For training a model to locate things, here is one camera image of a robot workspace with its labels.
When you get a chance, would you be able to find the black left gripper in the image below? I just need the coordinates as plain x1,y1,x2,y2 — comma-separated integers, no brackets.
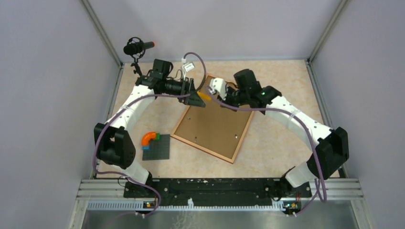
162,76,205,107

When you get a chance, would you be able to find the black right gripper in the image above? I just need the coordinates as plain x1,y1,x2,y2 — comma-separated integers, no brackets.
217,85,249,112

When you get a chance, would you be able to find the red wooden photo frame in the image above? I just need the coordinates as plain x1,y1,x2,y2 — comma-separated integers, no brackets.
171,100,254,164

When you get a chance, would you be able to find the yellow handled screwdriver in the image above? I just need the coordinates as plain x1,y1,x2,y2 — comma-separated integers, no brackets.
197,92,211,101

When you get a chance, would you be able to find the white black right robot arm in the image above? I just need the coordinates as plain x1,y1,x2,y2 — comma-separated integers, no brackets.
210,69,349,197

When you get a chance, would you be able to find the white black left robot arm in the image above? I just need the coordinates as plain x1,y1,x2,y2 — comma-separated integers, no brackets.
92,58,205,197

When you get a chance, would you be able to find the grey lego baseplate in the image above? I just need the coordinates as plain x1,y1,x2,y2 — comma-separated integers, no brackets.
142,135,171,161

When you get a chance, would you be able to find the orange curved lego piece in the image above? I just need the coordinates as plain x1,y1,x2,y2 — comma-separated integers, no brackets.
141,132,158,146

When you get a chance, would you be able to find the black microphone tripod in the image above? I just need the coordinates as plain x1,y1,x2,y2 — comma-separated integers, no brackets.
131,60,143,77

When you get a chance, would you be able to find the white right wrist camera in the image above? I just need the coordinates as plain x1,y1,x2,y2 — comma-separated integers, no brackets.
208,78,227,100

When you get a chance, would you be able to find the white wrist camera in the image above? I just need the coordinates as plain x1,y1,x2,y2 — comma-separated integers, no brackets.
181,58,195,78
208,78,227,100

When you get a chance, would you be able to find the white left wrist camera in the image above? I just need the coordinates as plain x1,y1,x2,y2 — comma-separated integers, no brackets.
181,58,195,78

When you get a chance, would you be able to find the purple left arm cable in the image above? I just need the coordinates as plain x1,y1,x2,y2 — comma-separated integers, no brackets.
92,52,207,219

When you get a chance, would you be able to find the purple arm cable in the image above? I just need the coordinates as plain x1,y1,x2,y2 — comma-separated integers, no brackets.
204,86,328,217
92,52,207,219

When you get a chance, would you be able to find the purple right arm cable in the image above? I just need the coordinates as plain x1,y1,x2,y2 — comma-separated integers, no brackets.
204,86,328,217

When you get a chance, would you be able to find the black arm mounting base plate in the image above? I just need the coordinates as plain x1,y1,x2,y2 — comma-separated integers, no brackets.
123,177,312,207

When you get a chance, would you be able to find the aluminium front rail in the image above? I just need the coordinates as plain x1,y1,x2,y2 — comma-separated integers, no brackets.
76,178,364,212

